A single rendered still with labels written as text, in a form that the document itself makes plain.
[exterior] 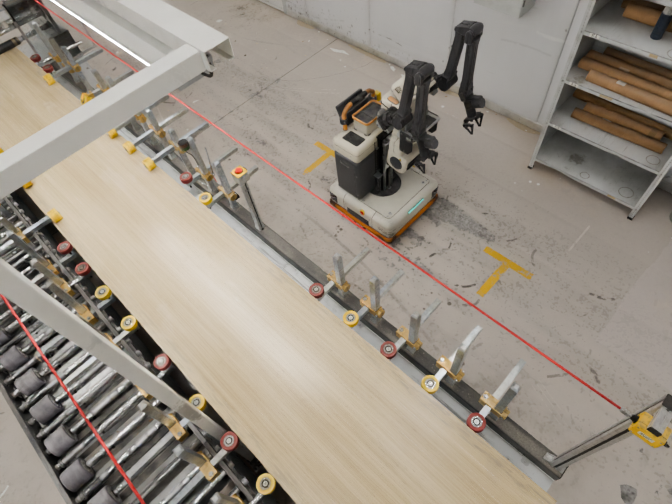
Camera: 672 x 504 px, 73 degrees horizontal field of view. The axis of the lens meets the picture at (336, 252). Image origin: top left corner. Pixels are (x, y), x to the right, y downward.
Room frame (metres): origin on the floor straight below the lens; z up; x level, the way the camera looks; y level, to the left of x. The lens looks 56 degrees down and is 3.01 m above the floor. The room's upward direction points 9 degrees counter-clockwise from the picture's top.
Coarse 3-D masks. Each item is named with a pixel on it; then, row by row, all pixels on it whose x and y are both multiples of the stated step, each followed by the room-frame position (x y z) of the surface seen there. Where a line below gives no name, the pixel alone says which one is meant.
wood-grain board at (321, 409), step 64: (0, 64) 3.92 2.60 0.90; (0, 128) 3.03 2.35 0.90; (64, 192) 2.23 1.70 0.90; (128, 192) 2.14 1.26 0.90; (128, 256) 1.62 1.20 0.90; (192, 256) 1.55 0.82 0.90; (256, 256) 1.47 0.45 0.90; (192, 320) 1.14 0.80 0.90; (256, 320) 1.07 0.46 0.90; (320, 320) 1.02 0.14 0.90; (256, 384) 0.74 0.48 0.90; (320, 384) 0.69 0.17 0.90; (384, 384) 0.64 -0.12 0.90; (256, 448) 0.45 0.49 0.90; (320, 448) 0.41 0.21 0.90; (384, 448) 0.37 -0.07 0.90; (448, 448) 0.33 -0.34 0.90
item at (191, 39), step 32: (96, 0) 1.34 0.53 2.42; (128, 0) 1.22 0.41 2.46; (160, 0) 1.19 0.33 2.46; (160, 32) 1.08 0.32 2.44; (192, 32) 1.02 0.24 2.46; (160, 64) 0.92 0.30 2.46; (192, 64) 0.93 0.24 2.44; (128, 96) 0.83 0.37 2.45; (160, 96) 0.87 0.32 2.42; (64, 128) 0.76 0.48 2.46; (96, 128) 0.78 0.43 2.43; (0, 160) 0.69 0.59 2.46; (32, 160) 0.70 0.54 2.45; (0, 192) 0.65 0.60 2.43; (0, 288) 0.56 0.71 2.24; (32, 288) 0.59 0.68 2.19; (64, 320) 0.58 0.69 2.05; (96, 352) 0.56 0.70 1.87; (160, 384) 0.59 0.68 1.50; (192, 416) 0.57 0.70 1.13
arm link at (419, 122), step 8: (432, 64) 1.94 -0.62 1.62; (416, 80) 1.89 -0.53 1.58; (424, 80) 1.90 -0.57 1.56; (424, 88) 1.88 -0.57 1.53; (416, 96) 1.92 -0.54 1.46; (424, 96) 1.89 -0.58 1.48; (416, 104) 1.91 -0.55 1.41; (424, 104) 1.89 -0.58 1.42; (416, 112) 1.91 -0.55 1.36; (424, 112) 1.89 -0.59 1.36; (416, 120) 1.91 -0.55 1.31; (424, 120) 1.90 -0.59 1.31; (416, 128) 1.89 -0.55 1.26; (424, 128) 1.91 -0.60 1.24
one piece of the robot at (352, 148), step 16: (352, 128) 2.49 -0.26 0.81; (336, 144) 2.40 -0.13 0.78; (352, 144) 2.33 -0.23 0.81; (368, 144) 2.32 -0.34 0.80; (336, 160) 2.41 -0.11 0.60; (352, 160) 2.28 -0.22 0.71; (368, 160) 2.31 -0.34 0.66; (352, 176) 2.29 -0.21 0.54; (368, 176) 2.31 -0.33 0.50; (384, 176) 2.34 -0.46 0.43; (352, 192) 2.30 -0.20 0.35; (368, 192) 2.30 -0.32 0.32
